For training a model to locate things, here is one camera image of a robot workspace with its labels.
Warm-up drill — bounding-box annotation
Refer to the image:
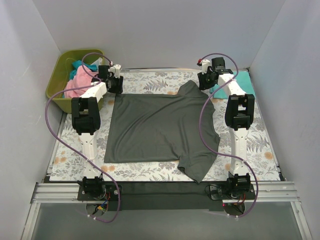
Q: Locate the dark grey t shirt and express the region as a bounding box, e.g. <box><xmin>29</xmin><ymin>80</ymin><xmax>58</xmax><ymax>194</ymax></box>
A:
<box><xmin>104</xmin><ymin>80</ymin><xmax>220</xmax><ymax>182</ymax></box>

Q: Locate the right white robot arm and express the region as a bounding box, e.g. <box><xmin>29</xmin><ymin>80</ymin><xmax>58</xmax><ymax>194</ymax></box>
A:
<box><xmin>197</xmin><ymin>57</ymin><xmax>255</xmax><ymax>204</ymax></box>

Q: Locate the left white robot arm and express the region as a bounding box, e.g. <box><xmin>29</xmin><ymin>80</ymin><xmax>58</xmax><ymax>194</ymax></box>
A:
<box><xmin>68</xmin><ymin>64</ymin><xmax>124</xmax><ymax>200</ymax></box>

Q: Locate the white plastic bag in bin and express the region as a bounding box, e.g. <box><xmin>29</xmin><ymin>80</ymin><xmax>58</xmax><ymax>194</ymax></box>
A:
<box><xmin>92</xmin><ymin>57</ymin><xmax>104</xmax><ymax>69</ymax></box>

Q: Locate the pink t shirt in bin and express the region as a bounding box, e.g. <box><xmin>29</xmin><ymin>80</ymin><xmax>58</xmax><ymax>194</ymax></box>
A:
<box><xmin>64</xmin><ymin>65</ymin><xmax>98</xmax><ymax>98</ymax></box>

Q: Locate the folded teal t shirt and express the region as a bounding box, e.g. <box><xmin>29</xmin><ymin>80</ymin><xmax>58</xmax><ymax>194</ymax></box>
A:
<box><xmin>213</xmin><ymin>71</ymin><xmax>256</xmax><ymax>99</ymax></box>

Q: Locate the teal cloth in bin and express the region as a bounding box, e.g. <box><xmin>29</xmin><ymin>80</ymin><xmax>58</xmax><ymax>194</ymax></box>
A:
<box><xmin>69</xmin><ymin>60</ymin><xmax>98</xmax><ymax>80</ymax></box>

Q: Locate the green plastic laundry bin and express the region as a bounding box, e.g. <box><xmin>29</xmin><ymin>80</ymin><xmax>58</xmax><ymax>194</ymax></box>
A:
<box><xmin>45</xmin><ymin>49</ymin><xmax>104</xmax><ymax>114</ymax></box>

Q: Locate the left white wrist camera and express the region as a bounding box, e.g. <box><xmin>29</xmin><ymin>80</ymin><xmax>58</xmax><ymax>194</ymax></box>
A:
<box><xmin>108</xmin><ymin>64</ymin><xmax>122</xmax><ymax>79</ymax></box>

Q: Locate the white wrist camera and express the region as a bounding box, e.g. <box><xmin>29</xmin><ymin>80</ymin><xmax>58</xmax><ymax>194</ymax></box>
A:
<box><xmin>108</xmin><ymin>64</ymin><xmax>122</xmax><ymax>79</ymax></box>
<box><xmin>197</xmin><ymin>58</ymin><xmax>212</xmax><ymax>75</ymax></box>

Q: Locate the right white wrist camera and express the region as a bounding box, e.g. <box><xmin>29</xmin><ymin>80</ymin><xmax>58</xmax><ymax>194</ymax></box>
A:
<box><xmin>197</xmin><ymin>58</ymin><xmax>212</xmax><ymax>75</ymax></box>

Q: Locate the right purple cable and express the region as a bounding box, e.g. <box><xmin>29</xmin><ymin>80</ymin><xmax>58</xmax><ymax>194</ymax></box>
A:
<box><xmin>199</xmin><ymin>52</ymin><xmax>259</xmax><ymax>219</ymax></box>

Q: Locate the purple cable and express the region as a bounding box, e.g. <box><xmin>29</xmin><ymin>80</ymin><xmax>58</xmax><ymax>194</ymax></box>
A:
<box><xmin>199</xmin><ymin>52</ymin><xmax>259</xmax><ymax>219</ymax></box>
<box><xmin>45</xmin><ymin>52</ymin><xmax>123</xmax><ymax>223</ymax></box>

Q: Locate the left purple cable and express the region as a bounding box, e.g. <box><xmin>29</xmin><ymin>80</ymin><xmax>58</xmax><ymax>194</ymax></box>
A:
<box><xmin>45</xmin><ymin>52</ymin><xmax>123</xmax><ymax>223</ymax></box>

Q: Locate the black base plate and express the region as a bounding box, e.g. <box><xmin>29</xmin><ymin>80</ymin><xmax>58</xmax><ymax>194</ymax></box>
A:
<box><xmin>77</xmin><ymin>181</ymin><xmax>257</xmax><ymax>211</ymax></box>

